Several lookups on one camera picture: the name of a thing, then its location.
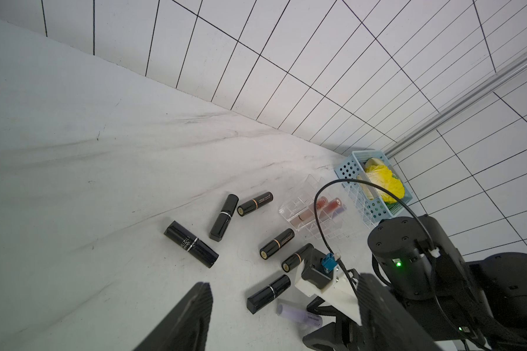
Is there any yellow toy napa cabbage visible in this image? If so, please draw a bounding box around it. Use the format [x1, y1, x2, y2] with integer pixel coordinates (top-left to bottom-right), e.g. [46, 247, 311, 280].
[361, 158, 405, 205]

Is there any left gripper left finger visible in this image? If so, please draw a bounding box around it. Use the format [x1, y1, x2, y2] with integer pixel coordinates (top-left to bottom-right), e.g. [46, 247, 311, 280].
[136, 282, 213, 351]

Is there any black lipstick silver band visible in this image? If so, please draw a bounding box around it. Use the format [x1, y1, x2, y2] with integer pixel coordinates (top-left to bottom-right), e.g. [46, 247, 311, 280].
[164, 221, 219, 269]

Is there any pink translucent lipstick tube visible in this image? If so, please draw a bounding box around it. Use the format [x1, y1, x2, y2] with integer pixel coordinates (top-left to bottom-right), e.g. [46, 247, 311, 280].
[318, 197, 343, 221]

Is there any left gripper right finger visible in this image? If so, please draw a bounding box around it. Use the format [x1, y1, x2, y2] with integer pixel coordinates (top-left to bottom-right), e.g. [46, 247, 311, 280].
[357, 273, 440, 351]

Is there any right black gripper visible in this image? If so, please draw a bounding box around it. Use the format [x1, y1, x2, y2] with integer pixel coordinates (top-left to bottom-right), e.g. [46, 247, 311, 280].
[302, 268, 374, 350]

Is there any black silver-band lipstick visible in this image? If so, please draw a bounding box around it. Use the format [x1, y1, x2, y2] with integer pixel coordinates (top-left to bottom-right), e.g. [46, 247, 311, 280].
[247, 274, 291, 314]
[209, 194, 239, 242]

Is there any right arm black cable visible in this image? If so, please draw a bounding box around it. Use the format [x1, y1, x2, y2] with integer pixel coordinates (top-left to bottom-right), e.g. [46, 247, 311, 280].
[312, 178, 493, 351]

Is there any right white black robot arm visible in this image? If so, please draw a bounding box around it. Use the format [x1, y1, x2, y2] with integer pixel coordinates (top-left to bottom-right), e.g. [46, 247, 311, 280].
[297, 215, 527, 350]

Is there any black gold-band lipstick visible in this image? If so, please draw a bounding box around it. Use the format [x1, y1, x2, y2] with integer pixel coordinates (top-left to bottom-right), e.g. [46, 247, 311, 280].
[281, 244, 314, 273]
[260, 228, 295, 260]

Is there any black lipstick gold band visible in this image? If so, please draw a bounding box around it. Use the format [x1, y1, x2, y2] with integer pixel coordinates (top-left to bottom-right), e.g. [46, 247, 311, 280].
[237, 192, 274, 216]

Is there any light blue plastic basket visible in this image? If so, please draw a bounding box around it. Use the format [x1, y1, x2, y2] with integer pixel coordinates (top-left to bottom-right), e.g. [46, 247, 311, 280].
[334, 150, 413, 228]

